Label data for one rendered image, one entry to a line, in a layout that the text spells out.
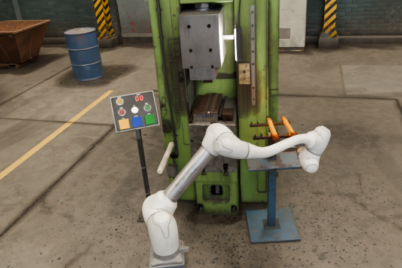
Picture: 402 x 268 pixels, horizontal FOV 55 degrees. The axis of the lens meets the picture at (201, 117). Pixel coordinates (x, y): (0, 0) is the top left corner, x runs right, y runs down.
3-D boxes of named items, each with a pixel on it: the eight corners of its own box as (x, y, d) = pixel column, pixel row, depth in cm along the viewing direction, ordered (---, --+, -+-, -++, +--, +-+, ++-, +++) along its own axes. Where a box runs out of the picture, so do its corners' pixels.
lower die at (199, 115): (218, 121, 313) (217, 111, 309) (193, 121, 316) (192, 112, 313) (222, 101, 350) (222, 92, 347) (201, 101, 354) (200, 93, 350)
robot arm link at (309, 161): (309, 165, 250) (318, 148, 245) (316, 178, 236) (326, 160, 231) (294, 160, 248) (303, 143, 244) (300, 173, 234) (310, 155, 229)
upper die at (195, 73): (215, 79, 298) (215, 67, 294) (189, 80, 301) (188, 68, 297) (221, 63, 336) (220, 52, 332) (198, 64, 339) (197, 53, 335)
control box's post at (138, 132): (152, 216, 353) (136, 107, 308) (148, 216, 353) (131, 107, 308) (153, 213, 356) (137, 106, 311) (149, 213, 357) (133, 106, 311)
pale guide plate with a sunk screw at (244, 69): (250, 84, 308) (249, 63, 301) (238, 84, 310) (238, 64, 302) (250, 83, 310) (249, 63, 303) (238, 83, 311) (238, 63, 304)
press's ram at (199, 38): (232, 67, 292) (230, 14, 275) (182, 69, 298) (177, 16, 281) (235, 52, 329) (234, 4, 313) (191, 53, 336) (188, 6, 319)
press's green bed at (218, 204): (238, 216, 344) (236, 172, 324) (197, 215, 350) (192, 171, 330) (241, 181, 393) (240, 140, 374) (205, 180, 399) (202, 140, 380)
